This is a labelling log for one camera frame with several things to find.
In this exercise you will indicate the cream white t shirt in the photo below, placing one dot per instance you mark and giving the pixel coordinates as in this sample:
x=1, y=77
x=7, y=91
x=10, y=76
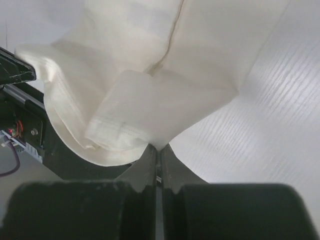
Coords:
x=136, y=72

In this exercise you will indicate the left white cable duct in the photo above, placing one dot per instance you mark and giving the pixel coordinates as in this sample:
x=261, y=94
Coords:
x=24, y=147

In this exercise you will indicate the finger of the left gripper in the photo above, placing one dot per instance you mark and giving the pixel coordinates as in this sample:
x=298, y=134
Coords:
x=13, y=70

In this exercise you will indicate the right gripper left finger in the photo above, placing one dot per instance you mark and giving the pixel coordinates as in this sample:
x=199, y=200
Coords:
x=120, y=209

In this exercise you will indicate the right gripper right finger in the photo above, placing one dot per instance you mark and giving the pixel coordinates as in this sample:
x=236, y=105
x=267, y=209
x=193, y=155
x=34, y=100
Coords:
x=194, y=209

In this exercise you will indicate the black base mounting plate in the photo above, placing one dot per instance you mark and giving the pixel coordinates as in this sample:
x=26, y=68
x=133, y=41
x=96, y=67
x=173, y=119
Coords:
x=36, y=130

